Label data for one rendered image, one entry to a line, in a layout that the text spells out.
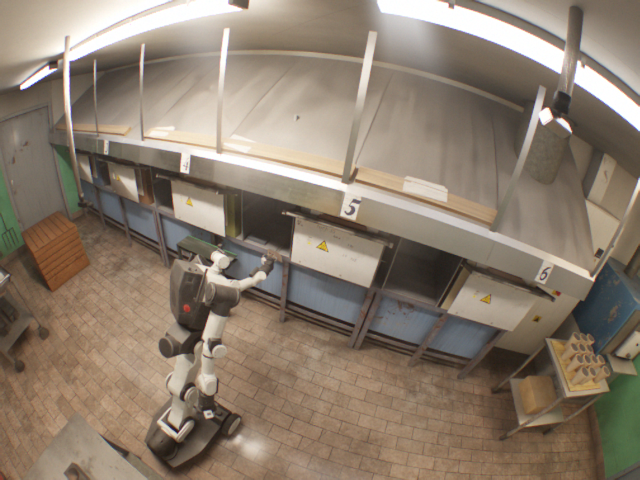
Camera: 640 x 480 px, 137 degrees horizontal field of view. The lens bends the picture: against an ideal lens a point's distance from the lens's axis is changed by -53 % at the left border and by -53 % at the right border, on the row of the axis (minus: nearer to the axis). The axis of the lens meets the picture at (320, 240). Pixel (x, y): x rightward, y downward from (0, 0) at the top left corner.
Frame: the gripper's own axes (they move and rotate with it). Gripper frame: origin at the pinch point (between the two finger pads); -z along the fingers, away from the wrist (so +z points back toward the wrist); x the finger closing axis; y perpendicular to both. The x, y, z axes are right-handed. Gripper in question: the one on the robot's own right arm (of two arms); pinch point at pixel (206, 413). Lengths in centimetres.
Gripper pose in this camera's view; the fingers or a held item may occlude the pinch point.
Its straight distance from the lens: 169.2
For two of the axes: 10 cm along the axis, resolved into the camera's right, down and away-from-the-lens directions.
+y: -6.8, -2.3, 7.0
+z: 2.3, -9.7, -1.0
